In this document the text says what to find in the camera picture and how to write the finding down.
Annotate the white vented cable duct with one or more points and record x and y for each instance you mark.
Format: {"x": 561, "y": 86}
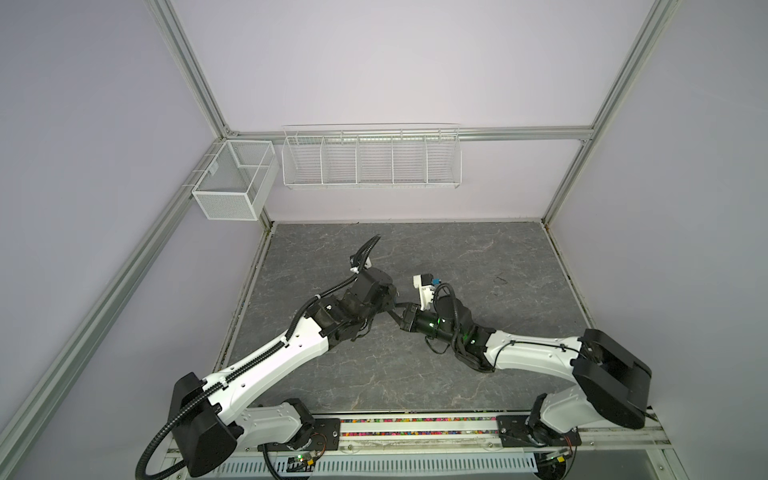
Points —
{"x": 408, "y": 465}

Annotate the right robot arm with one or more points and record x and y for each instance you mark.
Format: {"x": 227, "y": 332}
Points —
{"x": 607, "y": 382}

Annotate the white mesh box basket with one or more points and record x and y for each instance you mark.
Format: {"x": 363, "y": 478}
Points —
{"x": 237, "y": 181}

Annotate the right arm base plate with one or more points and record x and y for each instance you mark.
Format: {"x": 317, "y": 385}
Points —
{"x": 514, "y": 431}

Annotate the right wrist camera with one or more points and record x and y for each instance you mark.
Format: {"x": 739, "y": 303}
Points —
{"x": 426, "y": 285}

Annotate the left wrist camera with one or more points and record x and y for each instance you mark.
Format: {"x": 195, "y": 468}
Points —
{"x": 359, "y": 264}

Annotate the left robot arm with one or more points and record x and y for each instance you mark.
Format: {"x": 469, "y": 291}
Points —
{"x": 207, "y": 416}

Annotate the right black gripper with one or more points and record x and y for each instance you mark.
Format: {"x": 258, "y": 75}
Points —
{"x": 410, "y": 317}

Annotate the white wire shelf basket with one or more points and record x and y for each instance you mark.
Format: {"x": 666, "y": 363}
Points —
{"x": 405, "y": 155}

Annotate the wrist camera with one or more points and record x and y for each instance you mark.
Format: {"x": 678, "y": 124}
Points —
{"x": 359, "y": 264}
{"x": 426, "y": 285}

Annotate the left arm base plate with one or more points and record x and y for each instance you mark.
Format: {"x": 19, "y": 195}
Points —
{"x": 322, "y": 434}

